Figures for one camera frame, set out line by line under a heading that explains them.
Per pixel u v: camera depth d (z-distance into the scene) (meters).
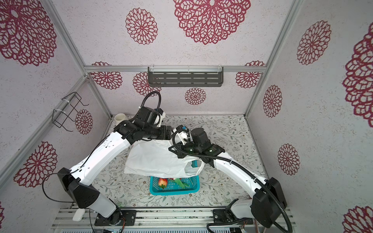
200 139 0.58
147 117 0.55
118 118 1.11
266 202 0.40
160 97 0.63
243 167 0.47
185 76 0.93
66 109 0.78
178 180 0.80
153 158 0.79
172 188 0.84
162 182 0.81
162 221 0.73
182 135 0.66
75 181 0.41
